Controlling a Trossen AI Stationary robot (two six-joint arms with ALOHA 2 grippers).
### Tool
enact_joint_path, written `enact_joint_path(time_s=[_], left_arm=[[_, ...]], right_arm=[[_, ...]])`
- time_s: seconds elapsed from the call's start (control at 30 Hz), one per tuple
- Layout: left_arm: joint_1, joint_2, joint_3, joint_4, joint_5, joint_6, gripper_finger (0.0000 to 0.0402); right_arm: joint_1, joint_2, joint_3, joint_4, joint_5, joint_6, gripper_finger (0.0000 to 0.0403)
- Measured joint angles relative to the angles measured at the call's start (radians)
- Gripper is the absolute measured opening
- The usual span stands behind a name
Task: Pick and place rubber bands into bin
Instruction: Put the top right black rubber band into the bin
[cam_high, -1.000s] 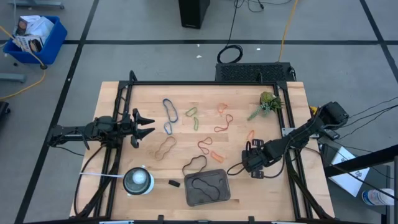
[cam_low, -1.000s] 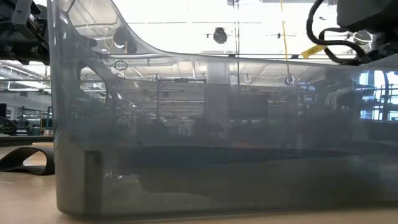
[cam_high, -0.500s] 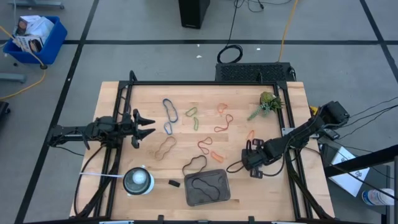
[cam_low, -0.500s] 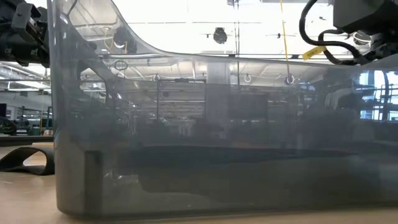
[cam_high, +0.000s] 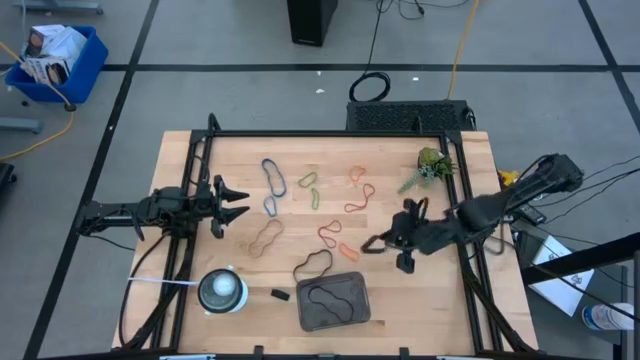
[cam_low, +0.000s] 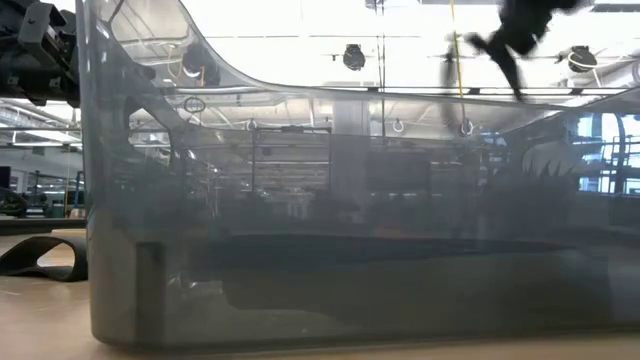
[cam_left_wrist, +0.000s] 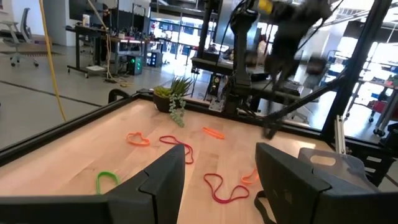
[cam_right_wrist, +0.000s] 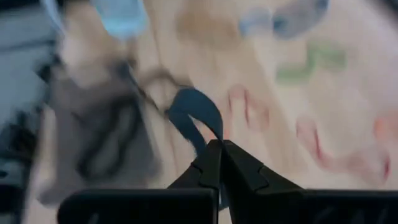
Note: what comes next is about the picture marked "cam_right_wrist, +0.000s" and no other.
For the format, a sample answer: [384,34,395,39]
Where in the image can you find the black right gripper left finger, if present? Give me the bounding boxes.
[57,139,223,224]

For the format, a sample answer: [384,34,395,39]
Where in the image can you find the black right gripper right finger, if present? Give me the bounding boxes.
[221,139,398,224]

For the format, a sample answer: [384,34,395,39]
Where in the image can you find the red rubber band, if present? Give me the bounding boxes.
[295,118,392,184]
[226,85,271,131]

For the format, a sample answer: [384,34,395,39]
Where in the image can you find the clear grey plastic bin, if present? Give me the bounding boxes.
[37,58,162,206]

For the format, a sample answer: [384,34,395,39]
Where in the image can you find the green rubber band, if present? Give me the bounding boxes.
[275,42,348,86]

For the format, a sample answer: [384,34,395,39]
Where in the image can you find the black rubber band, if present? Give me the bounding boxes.
[74,93,144,181]

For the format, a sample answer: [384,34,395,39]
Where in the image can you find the grey-blue rubber band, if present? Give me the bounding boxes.
[239,0,330,41]

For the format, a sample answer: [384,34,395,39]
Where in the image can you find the white round container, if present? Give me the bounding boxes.
[93,0,149,40]

